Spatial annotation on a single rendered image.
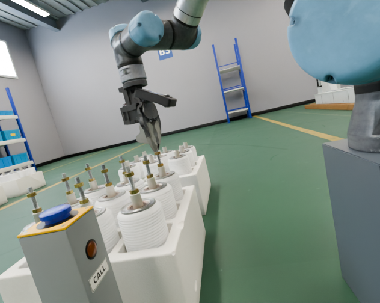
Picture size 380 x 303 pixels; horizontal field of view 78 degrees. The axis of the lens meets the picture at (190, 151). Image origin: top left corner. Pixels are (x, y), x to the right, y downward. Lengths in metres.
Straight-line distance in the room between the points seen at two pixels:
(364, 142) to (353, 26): 0.20
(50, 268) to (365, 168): 0.45
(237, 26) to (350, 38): 6.81
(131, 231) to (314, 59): 0.41
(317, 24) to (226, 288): 0.55
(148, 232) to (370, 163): 0.38
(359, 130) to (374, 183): 0.09
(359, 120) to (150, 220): 0.40
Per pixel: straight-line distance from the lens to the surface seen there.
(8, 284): 0.67
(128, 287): 0.53
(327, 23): 0.29
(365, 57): 0.28
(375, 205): 0.41
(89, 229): 0.38
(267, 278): 0.66
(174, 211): 0.62
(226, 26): 7.08
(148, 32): 0.62
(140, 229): 0.49
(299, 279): 0.65
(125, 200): 0.65
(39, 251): 0.38
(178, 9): 0.70
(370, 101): 0.44
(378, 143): 0.42
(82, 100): 8.00
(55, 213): 0.37
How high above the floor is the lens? 0.41
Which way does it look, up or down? 8 degrees down
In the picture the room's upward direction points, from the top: 13 degrees counter-clockwise
